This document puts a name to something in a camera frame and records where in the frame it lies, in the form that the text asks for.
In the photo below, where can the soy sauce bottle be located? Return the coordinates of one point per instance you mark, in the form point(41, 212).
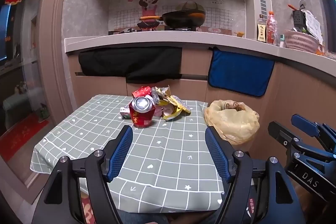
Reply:
point(261, 29)

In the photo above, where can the red floor mat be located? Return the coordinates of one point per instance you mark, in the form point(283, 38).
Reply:
point(14, 139)

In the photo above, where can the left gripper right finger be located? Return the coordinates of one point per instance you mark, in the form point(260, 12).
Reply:
point(221, 153)

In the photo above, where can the blue hanging towel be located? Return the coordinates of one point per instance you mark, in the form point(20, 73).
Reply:
point(239, 72)

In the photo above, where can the grey kitchen countertop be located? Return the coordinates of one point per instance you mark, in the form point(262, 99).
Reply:
point(318, 62)

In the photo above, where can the orange drink bottle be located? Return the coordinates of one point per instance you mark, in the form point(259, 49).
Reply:
point(271, 28)

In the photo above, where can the yellow noodle wrapper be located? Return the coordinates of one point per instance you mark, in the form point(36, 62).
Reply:
point(168, 106)

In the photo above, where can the small yellow object on counter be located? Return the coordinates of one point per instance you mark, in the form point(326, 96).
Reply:
point(240, 34)

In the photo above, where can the red plastic bag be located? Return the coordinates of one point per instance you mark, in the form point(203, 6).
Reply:
point(142, 92)

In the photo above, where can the crushed red soda can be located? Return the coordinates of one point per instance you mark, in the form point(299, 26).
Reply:
point(141, 112)

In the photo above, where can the black hanging cloth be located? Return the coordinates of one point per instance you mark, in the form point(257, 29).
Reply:
point(138, 65)

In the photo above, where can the black utensil holder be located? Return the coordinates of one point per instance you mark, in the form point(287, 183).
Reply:
point(299, 19)

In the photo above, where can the gas stove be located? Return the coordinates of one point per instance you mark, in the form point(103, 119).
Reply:
point(158, 28)

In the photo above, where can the black wok orange handle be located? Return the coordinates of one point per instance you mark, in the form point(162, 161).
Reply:
point(190, 19)

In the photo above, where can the pink tissue pack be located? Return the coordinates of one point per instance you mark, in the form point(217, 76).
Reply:
point(125, 112)

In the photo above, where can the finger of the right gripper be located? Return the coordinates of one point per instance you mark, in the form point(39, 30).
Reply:
point(281, 134)
point(306, 126)

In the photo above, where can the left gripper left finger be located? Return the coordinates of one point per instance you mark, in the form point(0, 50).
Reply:
point(116, 152)

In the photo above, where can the green checked tablecloth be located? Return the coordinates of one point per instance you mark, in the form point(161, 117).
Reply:
point(163, 168)

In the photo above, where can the small teal cap bottle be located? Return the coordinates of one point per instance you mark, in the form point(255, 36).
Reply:
point(282, 41)

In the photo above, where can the pink plastic basket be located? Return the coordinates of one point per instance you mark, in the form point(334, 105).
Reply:
point(300, 41)

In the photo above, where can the yellow plastic trash bag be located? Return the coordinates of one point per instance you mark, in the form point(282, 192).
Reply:
point(234, 121)

